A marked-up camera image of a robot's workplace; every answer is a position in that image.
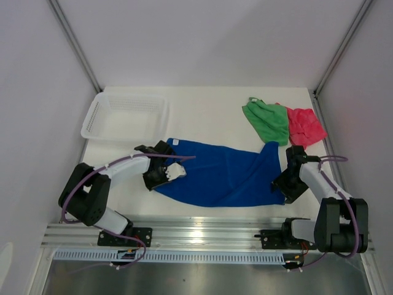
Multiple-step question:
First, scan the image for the white plastic basket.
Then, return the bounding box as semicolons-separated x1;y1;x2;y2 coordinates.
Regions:
80;92;169;144

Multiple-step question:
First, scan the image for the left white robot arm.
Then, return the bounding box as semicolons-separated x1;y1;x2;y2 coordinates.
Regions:
58;141;177;246

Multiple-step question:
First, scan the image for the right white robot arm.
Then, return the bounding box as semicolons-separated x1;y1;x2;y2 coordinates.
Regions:
271;146;368;258

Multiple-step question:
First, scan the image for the aluminium corner post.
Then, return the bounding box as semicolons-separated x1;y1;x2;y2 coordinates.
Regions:
47;0;102;93
313;0;377;96

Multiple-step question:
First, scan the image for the pink towel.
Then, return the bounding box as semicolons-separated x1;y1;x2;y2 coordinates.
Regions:
286;107;327;149

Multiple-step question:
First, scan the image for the blue towel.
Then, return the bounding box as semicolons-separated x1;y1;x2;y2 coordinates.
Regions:
155;138;285;207

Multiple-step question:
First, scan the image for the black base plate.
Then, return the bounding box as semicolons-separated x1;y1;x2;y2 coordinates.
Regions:
254;229;316;250
98;227;153;248

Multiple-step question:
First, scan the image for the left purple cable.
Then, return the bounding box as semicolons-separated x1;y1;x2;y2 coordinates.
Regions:
60;155;197;273

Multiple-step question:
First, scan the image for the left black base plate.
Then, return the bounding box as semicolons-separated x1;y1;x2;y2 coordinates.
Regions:
98;227;153;248

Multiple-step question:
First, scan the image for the aluminium front rail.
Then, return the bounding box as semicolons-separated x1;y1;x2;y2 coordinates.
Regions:
41;214;376;253

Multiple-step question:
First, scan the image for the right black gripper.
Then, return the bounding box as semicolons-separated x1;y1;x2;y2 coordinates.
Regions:
270;168;309;204

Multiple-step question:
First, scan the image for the purple cable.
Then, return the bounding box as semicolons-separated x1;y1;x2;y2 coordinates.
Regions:
282;155;362;273
60;155;197;273

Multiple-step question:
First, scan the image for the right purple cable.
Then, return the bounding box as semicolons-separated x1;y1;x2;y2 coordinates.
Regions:
282;155;362;273

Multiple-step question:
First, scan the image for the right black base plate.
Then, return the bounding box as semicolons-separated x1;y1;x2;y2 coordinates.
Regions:
254;229;316;250

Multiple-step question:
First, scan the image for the left aluminium corner post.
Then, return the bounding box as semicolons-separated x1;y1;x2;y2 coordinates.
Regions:
47;0;102;93

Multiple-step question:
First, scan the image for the green towel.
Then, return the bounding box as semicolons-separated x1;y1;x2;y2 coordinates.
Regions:
242;97;289;146

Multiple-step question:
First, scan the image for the white slotted cable duct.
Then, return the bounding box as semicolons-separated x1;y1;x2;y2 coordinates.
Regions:
53;249;301;265

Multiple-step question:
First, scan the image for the right aluminium corner post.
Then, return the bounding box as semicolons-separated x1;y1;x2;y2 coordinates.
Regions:
313;0;377;96

